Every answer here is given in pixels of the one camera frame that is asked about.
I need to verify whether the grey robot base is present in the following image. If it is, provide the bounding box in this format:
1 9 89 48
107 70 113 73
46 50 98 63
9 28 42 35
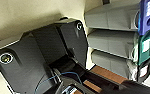
0 18 89 94

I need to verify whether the green lidded bin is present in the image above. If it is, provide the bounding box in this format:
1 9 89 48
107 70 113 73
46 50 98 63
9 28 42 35
86 28 150 66

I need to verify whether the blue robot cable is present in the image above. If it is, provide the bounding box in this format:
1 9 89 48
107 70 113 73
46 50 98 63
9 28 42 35
34 71 84 94

